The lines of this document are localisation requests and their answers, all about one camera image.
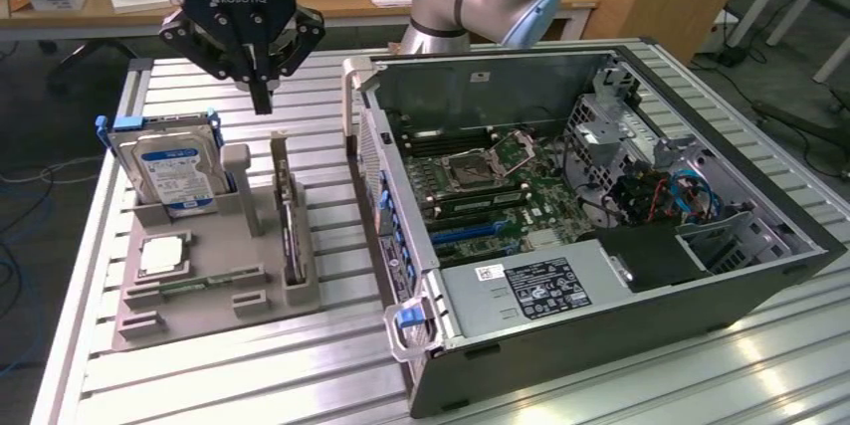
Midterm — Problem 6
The blue floor cable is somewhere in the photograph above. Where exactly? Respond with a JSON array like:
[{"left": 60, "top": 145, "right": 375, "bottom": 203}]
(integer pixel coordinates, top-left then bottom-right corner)
[{"left": 0, "top": 180, "right": 54, "bottom": 376}]

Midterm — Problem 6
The white floor cable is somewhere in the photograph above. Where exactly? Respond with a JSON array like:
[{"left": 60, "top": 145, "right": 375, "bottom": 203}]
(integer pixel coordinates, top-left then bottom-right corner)
[{"left": 0, "top": 155, "right": 101, "bottom": 185}]

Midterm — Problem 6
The grey power supply unit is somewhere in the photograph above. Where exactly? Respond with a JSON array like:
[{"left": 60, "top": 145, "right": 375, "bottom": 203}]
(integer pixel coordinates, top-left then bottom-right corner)
[{"left": 436, "top": 238, "right": 639, "bottom": 339}]

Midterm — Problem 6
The blue wire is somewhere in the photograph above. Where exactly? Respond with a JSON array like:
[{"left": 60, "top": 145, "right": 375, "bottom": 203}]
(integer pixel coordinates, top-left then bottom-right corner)
[{"left": 669, "top": 170, "right": 722, "bottom": 220}]

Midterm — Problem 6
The open black PC case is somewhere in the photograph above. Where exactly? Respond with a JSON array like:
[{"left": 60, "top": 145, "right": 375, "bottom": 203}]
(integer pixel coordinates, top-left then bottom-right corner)
[{"left": 340, "top": 44, "right": 848, "bottom": 420}]

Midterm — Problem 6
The grey plastic parts rack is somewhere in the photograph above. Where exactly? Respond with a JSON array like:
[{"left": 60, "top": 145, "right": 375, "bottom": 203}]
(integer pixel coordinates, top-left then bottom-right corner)
[{"left": 109, "top": 143, "right": 324, "bottom": 354}]

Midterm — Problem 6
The black RAM stick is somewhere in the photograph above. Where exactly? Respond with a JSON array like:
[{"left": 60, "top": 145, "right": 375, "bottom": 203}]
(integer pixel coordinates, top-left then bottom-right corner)
[{"left": 433, "top": 188, "right": 525, "bottom": 212}]

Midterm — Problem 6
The metal socket cover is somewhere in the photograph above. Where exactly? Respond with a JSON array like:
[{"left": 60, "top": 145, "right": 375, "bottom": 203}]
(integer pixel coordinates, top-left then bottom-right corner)
[{"left": 487, "top": 128, "right": 539, "bottom": 170}]

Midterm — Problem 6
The green RAM stick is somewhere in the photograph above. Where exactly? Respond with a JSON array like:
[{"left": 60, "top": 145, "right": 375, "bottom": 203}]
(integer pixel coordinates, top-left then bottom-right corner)
[{"left": 157, "top": 273, "right": 250, "bottom": 297}]

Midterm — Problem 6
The black chair base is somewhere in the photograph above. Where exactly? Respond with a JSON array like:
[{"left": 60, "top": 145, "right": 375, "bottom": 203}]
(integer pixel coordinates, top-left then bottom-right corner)
[{"left": 38, "top": 36, "right": 138, "bottom": 96}]

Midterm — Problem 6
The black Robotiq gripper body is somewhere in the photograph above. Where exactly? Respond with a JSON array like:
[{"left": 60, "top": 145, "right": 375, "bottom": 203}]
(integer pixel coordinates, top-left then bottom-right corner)
[{"left": 164, "top": 0, "right": 297, "bottom": 57}]

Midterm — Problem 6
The perforated metal disk bay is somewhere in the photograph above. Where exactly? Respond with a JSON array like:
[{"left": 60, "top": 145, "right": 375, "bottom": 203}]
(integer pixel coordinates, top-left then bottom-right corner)
[{"left": 560, "top": 91, "right": 665, "bottom": 197}]

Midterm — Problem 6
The silver CPU chip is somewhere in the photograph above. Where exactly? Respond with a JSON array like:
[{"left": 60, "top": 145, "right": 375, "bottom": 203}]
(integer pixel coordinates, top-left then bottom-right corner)
[{"left": 138, "top": 238, "right": 186, "bottom": 277}]

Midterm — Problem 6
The red wire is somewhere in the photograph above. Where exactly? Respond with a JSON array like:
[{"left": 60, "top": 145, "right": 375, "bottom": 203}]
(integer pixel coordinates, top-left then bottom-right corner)
[{"left": 648, "top": 175, "right": 667, "bottom": 217}]

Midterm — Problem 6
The graphics card with metal bracket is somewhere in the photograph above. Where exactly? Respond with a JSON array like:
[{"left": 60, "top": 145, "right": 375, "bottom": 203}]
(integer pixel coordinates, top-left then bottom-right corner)
[{"left": 268, "top": 129, "right": 315, "bottom": 292}]

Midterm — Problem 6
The CPU socket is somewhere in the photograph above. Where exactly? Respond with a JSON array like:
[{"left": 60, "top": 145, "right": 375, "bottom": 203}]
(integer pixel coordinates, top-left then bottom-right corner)
[{"left": 441, "top": 150, "right": 499, "bottom": 192}]

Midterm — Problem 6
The blue expansion slot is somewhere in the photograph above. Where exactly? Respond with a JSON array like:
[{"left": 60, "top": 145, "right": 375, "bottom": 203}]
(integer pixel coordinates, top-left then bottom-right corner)
[{"left": 427, "top": 220, "right": 499, "bottom": 247}]

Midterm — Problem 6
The hard disk in blue caddy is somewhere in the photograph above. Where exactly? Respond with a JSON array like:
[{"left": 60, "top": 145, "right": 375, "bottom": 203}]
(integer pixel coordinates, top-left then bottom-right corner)
[{"left": 94, "top": 107, "right": 224, "bottom": 220}]

